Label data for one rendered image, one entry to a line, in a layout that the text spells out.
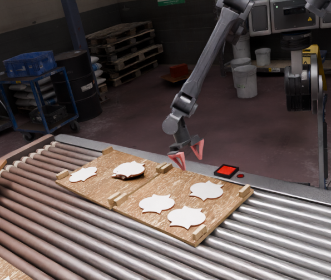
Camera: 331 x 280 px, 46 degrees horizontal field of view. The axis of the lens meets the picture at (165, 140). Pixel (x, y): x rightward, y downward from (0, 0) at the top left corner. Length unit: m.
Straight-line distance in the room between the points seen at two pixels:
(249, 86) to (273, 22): 3.31
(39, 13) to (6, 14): 0.58
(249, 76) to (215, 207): 3.79
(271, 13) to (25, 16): 5.43
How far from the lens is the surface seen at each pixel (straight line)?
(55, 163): 2.08
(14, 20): 6.76
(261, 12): 1.84
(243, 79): 5.08
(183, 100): 1.36
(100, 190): 1.65
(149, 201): 1.47
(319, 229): 1.31
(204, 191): 1.47
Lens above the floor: 1.73
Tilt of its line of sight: 24 degrees down
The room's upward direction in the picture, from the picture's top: 11 degrees counter-clockwise
